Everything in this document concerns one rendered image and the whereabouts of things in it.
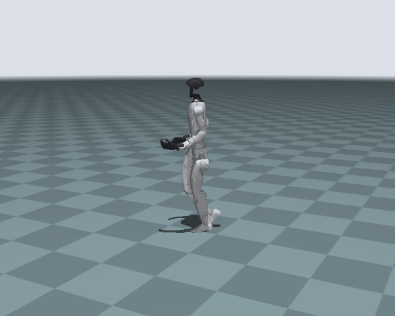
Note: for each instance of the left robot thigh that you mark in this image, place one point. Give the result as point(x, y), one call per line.
point(196, 175)

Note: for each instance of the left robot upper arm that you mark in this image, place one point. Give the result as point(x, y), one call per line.
point(199, 115)

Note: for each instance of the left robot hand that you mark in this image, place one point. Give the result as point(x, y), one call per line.
point(170, 146)

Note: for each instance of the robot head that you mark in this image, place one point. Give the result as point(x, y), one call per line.
point(195, 83)

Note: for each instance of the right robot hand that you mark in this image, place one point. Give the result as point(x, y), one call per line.
point(180, 139)

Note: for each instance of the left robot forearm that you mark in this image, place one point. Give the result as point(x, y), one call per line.
point(193, 140)

